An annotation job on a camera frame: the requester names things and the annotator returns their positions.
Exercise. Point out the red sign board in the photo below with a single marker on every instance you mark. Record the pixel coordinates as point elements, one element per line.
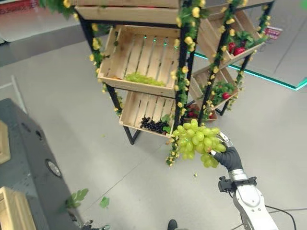
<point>273,32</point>

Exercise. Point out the robot dark foot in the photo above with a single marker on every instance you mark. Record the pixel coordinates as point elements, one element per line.
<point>172,224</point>

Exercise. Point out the dark grey cabinet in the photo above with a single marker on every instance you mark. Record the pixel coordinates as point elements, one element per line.
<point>31,167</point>

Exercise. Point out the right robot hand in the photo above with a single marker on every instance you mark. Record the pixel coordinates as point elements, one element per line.
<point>229,157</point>

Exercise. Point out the green grape bunch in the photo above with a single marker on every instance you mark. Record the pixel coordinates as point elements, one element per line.
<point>144,79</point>
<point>199,141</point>

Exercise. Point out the light wooden box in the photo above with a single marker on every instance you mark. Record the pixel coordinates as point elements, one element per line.
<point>14,210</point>
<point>3,143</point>

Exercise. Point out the green fallen leaf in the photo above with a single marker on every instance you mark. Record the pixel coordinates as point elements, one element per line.
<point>104,202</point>
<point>76,198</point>

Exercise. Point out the yellow flower vine garland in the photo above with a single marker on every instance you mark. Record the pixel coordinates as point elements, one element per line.
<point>184,48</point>
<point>262,16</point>
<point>224,31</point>
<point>97,52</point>

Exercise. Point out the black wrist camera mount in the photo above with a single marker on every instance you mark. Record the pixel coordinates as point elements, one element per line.
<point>225,184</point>

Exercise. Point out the wooden slatted crate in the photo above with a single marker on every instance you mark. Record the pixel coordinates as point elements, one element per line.
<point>148,112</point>
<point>206,86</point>
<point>129,12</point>
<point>216,40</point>
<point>144,57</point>
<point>201,115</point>

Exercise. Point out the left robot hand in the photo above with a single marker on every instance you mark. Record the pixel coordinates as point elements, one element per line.
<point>92,225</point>

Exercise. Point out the red fruits with green leaves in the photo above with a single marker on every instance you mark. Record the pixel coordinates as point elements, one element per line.
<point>194,112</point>
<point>242,43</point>
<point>221,91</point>

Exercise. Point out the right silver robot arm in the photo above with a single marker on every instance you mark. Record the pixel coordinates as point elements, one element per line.
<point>251,201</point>

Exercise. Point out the black metal shelf frame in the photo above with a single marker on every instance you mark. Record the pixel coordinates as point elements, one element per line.
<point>182,72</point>

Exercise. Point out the black grape bunch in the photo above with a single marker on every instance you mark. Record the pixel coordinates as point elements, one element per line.
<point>153,125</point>

